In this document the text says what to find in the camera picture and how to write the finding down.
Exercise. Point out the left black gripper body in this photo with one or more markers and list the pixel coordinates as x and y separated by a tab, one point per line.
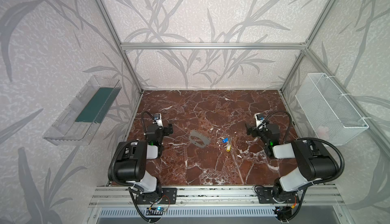
166	129

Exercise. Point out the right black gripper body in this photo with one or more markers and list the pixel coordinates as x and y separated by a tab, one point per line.
254	131

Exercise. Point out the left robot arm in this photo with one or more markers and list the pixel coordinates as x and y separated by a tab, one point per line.
128	165

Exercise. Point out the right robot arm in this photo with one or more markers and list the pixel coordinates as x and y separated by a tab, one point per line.
318	161

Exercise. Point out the pink object in basket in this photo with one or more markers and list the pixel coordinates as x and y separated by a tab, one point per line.
322	131

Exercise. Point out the green felt pad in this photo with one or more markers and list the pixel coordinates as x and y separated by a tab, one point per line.
98	106

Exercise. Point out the small circuit board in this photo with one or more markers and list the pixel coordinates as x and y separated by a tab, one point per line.
157	210

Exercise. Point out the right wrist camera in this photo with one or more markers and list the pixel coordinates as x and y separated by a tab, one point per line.
259	118

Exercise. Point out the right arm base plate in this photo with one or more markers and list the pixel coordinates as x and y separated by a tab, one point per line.
270	195

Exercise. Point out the white wire mesh basket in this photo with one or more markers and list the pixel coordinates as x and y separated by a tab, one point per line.
324	104

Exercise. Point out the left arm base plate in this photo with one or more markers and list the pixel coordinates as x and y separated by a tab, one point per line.
166	195

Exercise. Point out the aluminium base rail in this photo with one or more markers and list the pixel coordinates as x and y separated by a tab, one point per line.
214	195

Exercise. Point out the clear plastic wall bin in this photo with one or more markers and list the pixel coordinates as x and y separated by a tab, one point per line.
65	131

